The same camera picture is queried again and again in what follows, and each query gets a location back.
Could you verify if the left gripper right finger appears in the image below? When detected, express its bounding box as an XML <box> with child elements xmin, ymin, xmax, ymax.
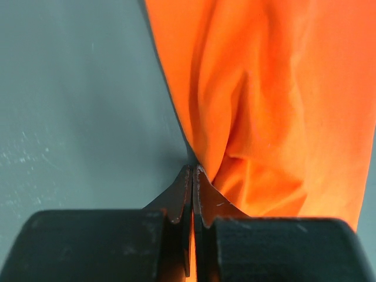
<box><xmin>192</xmin><ymin>166</ymin><xmax>375</xmax><ymax>281</ymax></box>

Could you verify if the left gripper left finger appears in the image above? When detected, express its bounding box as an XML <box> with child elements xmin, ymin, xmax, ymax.
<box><xmin>7</xmin><ymin>165</ymin><xmax>193</xmax><ymax>281</ymax></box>

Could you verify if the orange t-shirt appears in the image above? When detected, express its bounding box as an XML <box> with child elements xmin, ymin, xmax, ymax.
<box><xmin>140</xmin><ymin>0</ymin><xmax>376</xmax><ymax>278</ymax></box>

